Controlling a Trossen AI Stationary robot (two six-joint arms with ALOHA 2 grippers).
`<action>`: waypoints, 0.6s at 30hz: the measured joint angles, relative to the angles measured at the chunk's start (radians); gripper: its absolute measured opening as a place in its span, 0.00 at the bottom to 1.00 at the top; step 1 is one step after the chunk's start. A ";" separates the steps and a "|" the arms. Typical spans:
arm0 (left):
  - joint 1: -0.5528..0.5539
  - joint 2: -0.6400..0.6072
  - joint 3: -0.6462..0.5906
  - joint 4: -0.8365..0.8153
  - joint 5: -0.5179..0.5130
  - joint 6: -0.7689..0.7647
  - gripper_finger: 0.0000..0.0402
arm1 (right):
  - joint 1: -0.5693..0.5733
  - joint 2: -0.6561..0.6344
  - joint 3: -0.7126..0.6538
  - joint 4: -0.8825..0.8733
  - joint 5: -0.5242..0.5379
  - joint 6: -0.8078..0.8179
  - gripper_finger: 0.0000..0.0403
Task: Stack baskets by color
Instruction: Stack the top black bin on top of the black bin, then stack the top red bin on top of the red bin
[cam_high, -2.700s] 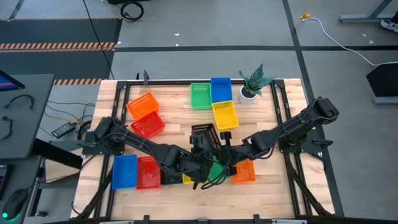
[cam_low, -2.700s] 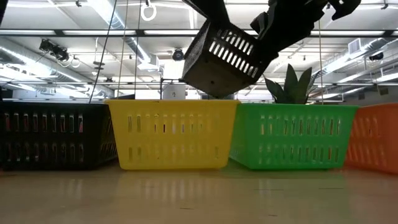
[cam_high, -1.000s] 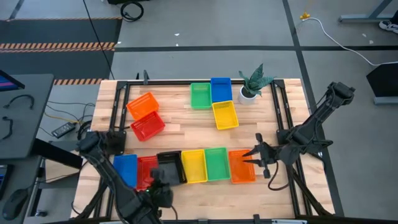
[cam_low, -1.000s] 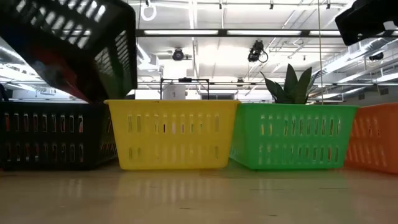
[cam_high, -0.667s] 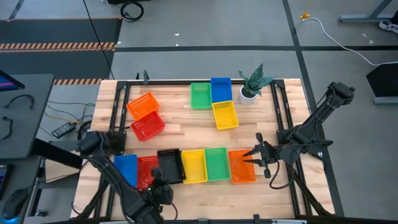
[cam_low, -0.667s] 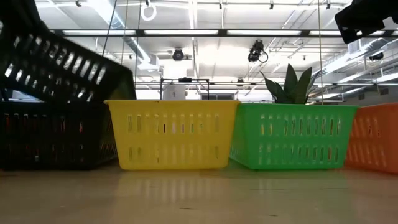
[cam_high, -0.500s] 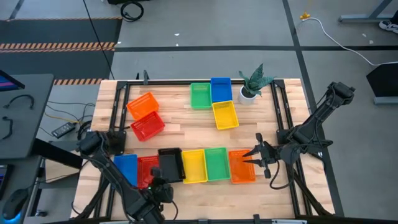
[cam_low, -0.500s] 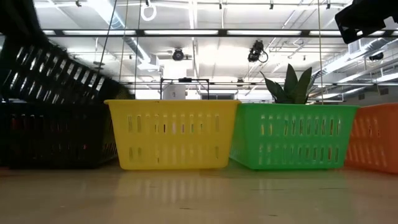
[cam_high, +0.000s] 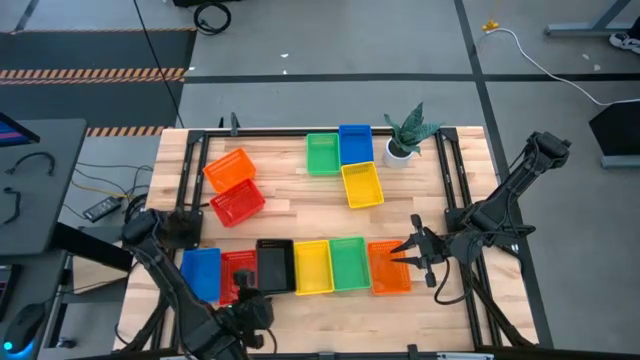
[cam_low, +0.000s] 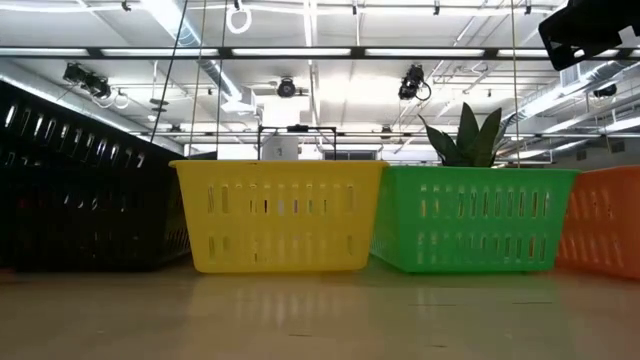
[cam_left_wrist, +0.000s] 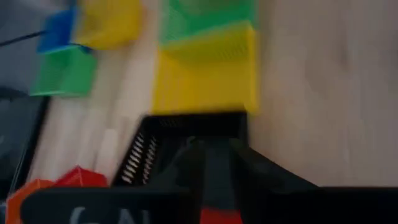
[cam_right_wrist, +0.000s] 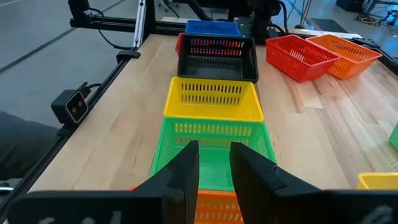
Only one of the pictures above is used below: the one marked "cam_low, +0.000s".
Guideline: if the orange slotted plastic basket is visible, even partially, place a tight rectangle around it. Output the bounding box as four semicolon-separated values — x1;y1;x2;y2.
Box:
553;164;640;281

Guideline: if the green slotted plastic basket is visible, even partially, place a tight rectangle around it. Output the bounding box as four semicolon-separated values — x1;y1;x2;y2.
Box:
370;164;582;275

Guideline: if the black slotted plastic basket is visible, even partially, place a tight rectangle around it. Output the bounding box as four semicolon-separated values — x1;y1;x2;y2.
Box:
0;162;192;275
0;81;175;169

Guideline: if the snake plant in white pot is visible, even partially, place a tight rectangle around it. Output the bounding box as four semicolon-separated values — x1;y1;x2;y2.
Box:
418;102;516;169

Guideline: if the black ceiling-mounted device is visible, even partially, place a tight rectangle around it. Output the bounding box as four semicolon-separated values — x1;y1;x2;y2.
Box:
398;63;432;102
62;62;112;100

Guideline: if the black metal stand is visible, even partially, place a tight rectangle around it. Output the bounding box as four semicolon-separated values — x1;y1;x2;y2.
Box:
257;123;338;162

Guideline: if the white box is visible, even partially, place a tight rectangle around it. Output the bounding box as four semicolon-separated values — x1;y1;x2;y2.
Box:
262;135;300;161

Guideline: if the yellow slotted plastic basket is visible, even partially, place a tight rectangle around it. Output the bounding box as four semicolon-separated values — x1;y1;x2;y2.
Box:
168;158;390;275

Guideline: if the overhead LED light bar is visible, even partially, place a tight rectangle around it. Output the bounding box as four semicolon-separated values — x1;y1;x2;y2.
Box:
0;45;640;61

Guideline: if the black aluminium table frame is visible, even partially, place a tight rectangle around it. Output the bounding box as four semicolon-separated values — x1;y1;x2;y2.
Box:
127;128;640;140

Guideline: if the round black overhead camera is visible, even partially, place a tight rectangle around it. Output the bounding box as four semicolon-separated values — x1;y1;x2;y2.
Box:
276;76;297;100

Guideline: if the white cable ring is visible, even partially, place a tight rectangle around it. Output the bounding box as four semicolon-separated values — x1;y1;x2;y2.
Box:
225;2;253;35

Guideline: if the long thin black cable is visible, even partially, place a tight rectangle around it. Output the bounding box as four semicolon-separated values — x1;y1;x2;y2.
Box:
148;0;190;144

